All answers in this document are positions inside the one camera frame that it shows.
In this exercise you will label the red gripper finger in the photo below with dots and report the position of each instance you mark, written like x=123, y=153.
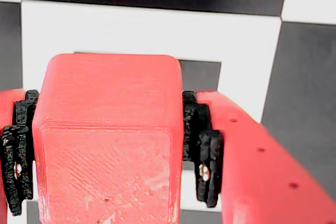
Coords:
x=262, y=182
x=15, y=142

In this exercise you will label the red cube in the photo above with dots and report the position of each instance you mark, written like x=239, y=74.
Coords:
x=105, y=142

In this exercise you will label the black white marker mat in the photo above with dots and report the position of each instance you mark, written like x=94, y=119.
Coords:
x=131, y=24

